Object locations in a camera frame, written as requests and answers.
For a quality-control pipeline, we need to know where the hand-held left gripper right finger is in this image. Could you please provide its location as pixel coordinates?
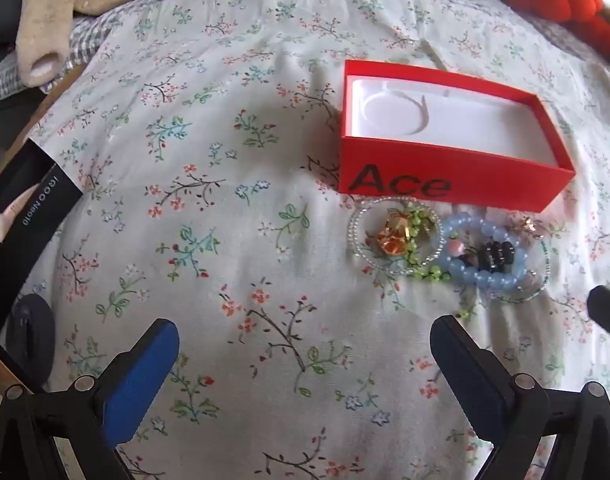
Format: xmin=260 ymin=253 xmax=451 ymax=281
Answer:
xmin=430 ymin=316 xmax=610 ymax=480

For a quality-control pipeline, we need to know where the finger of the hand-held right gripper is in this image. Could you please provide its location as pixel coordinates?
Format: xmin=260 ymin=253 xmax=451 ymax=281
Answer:
xmin=588 ymin=285 xmax=610 ymax=346

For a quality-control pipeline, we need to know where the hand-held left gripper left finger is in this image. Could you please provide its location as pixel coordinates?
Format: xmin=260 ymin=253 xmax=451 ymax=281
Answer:
xmin=0 ymin=318 xmax=181 ymax=480

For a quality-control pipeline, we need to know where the thin silver bead bracelet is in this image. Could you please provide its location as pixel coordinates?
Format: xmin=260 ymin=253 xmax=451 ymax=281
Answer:
xmin=500 ymin=232 xmax=553 ymax=303

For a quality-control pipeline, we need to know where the blue bead bracelet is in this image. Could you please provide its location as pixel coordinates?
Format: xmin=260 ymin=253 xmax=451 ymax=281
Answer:
xmin=442 ymin=212 xmax=531 ymax=293

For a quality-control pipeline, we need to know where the green bead bracelet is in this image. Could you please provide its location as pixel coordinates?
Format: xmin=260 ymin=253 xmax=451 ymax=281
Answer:
xmin=400 ymin=207 xmax=471 ymax=321

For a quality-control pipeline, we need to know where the gold ring ornament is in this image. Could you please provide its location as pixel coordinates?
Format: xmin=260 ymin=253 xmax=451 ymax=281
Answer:
xmin=375 ymin=212 xmax=421 ymax=257

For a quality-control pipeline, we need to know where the clear bead bracelet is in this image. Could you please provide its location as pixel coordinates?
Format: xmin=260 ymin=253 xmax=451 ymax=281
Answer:
xmin=348 ymin=199 xmax=445 ymax=272

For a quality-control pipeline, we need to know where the red cardboard box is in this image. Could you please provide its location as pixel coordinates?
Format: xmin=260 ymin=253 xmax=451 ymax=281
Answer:
xmin=337 ymin=59 xmax=577 ymax=213

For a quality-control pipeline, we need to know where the dark round object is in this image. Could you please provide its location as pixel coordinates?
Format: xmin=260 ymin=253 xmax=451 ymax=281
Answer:
xmin=7 ymin=295 xmax=56 ymax=391

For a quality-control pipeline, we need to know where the black cardboard box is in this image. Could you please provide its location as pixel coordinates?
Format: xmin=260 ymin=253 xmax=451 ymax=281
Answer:
xmin=0 ymin=140 xmax=84 ymax=346

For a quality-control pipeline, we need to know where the floral bedsheet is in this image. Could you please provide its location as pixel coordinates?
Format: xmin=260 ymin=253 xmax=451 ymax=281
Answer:
xmin=0 ymin=0 xmax=610 ymax=480

